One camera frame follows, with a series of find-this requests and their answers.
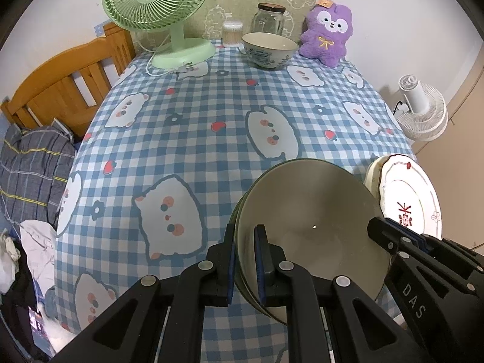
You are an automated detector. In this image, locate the grey plaid pillow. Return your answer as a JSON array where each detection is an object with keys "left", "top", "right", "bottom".
[{"left": 0, "top": 119, "right": 78, "bottom": 231}]

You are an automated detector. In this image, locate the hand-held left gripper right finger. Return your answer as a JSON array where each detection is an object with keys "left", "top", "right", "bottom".
[{"left": 254, "top": 224, "right": 417, "bottom": 363}]

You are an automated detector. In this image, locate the dark clothing pile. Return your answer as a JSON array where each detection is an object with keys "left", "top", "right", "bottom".
[{"left": 0, "top": 261, "right": 50, "bottom": 360}]

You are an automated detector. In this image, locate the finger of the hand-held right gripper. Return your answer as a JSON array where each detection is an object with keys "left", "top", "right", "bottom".
[
  {"left": 414, "top": 234, "right": 436, "bottom": 253},
  {"left": 368, "top": 216, "right": 417, "bottom": 261}
]

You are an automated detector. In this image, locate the pink rimmed white plate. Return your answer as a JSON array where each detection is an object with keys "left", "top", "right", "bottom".
[{"left": 378, "top": 154, "right": 442, "bottom": 240}]

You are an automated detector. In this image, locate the purple plush toy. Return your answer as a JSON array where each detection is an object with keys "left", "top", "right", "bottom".
[{"left": 299, "top": 0, "right": 354, "bottom": 69}]

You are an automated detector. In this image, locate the white standing fan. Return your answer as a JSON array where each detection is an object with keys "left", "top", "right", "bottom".
[{"left": 393, "top": 75, "right": 449, "bottom": 142}]

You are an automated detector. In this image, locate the white garment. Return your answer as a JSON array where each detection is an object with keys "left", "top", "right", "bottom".
[{"left": 19, "top": 219, "right": 57, "bottom": 292}]

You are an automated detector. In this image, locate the beige wooden door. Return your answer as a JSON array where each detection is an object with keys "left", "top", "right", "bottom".
[{"left": 416, "top": 45, "right": 484, "bottom": 250}]

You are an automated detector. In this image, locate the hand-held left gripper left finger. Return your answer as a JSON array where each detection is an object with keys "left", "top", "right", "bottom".
[{"left": 49, "top": 223, "right": 238, "bottom": 363}]

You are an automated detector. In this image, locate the smartphone with lit screen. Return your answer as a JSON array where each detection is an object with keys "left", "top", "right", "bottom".
[{"left": 28, "top": 306, "right": 48, "bottom": 339}]

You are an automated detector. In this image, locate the crumpled white cloth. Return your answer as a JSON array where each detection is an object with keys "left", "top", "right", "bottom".
[{"left": 0, "top": 229, "right": 21, "bottom": 296}]

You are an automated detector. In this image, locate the wooden bed headboard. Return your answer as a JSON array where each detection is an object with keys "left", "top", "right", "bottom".
[{"left": 0, "top": 23, "right": 137, "bottom": 139}]

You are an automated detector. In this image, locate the white fan cable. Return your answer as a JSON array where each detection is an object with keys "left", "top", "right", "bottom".
[{"left": 146, "top": 30, "right": 199, "bottom": 78}]

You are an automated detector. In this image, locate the clear cotton swab container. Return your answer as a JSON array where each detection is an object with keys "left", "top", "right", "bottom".
[{"left": 222, "top": 20, "right": 243, "bottom": 48}]

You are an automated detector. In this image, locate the blue checkered tablecloth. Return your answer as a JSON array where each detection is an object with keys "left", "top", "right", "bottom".
[{"left": 53, "top": 38, "right": 418, "bottom": 363}]

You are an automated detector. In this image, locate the glass jar with dark lid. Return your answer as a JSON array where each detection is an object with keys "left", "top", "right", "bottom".
[{"left": 251, "top": 3, "right": 286, "bottom": 36}]

